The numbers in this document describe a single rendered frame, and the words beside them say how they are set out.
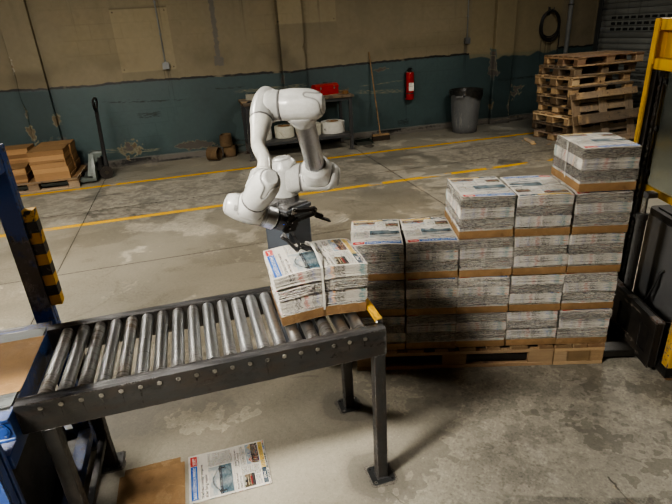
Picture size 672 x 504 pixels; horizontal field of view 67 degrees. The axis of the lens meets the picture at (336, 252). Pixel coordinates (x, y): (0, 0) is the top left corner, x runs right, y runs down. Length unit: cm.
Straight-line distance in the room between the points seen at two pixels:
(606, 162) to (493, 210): 58
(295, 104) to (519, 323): 177
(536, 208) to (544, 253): 27
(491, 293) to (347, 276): 113
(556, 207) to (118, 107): 742
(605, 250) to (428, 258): 94
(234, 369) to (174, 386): 22
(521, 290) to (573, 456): 87
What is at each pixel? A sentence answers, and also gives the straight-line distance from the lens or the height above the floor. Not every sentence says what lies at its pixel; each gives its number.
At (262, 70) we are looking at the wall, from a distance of 906.
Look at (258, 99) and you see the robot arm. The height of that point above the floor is 164.
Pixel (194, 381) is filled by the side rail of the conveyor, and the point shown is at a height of 75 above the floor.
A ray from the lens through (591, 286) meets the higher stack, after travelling 312.
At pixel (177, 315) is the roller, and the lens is 231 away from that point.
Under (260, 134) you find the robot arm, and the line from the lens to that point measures 219.
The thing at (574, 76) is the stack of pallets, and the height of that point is 103.
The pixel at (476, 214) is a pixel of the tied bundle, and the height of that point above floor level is 97.
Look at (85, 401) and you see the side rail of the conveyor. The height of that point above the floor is 76.
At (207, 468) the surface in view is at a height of 1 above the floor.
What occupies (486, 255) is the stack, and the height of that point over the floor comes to 73.
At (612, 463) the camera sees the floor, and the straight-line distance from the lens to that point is 282.
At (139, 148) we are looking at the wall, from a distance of 914.
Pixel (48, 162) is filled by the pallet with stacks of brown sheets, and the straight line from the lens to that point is 827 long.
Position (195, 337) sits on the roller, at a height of 80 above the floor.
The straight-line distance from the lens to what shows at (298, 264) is 205.
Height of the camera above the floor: 190
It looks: 24 degrees down
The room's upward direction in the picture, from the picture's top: 4 degrees counter-clockwise
